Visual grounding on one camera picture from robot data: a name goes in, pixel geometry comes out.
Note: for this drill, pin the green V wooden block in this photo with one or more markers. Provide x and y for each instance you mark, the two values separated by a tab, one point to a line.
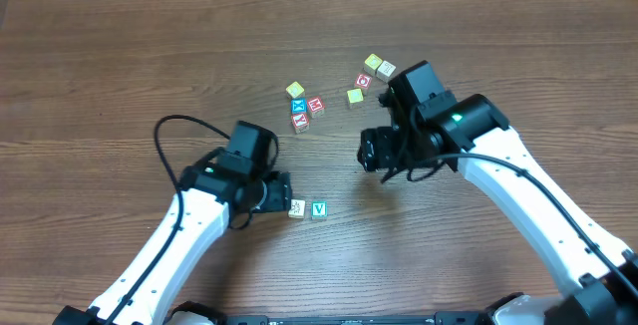
319	210

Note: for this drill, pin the blue X wooden block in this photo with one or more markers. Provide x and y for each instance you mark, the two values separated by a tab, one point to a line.
298	106

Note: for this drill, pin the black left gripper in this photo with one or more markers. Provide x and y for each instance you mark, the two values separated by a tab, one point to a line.
281	191

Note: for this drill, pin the yellow wooden block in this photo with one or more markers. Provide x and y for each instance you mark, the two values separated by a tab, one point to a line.
295	90
372	63
355	98

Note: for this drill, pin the red Y wooden block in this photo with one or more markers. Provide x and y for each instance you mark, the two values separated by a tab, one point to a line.
300	122

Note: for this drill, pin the red O wooden block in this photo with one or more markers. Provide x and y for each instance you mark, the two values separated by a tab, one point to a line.
363	82

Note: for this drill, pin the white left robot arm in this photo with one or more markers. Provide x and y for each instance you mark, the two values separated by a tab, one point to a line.
199	213

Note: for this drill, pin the red M wooden block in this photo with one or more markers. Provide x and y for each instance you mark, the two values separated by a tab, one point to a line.
316	107

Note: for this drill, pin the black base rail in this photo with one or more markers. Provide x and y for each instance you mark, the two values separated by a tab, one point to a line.
374	319

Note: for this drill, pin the plain white wooden block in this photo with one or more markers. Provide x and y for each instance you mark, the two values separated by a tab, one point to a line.
385	71

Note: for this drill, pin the yellow top wooden block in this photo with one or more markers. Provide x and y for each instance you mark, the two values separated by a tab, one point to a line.
295	90

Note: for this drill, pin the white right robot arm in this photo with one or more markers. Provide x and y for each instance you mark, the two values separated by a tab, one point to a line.
594	271

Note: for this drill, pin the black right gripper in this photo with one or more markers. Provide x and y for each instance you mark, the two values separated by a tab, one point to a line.
371	149

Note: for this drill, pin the sun picture wooden block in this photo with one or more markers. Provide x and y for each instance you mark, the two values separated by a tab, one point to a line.
297	209

